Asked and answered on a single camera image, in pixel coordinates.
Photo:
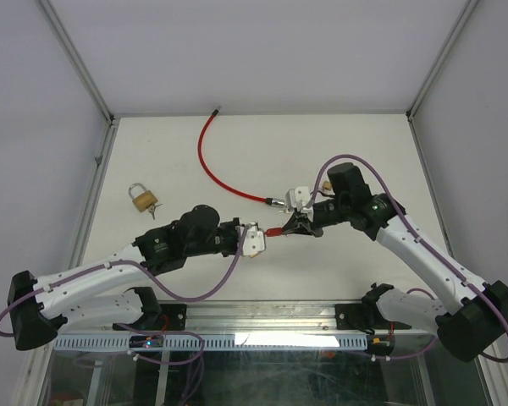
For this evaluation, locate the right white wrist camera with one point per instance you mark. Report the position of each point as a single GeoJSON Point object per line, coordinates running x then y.
{"type": "Point", "coordinates": [298, 199]}

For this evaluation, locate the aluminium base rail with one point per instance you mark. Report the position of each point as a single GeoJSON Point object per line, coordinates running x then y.
{"type": "Point", "coordinates": [218, 317]}

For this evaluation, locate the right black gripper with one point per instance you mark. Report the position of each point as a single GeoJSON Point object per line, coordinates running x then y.
{"type": "Point", "coordinates": [300, 223]}

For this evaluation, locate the red thin-cable padlock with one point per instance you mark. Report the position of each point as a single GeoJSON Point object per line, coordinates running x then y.
{"type": "Point", "coordinates": [273, 232]}

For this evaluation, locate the white slotted cable duct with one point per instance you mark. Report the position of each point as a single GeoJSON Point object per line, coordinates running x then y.
{"type": "Point", "coordinates": [240, 341]}

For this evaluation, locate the closed brass padlock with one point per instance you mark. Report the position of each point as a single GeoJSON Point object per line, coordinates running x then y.
{"type": "Point", "coordinates": [143, 199]}

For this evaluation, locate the thick red cable lock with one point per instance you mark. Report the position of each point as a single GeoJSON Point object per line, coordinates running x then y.
{"type": "Point", "coordinates": [238, 158]}

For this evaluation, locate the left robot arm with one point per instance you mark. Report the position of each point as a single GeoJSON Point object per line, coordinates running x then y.
{"type": "Point", "coordinates": [108, 292]}

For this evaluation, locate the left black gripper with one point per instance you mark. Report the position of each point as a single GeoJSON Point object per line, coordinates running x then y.
{"type": "Point", "coordinates": [232, 225]}

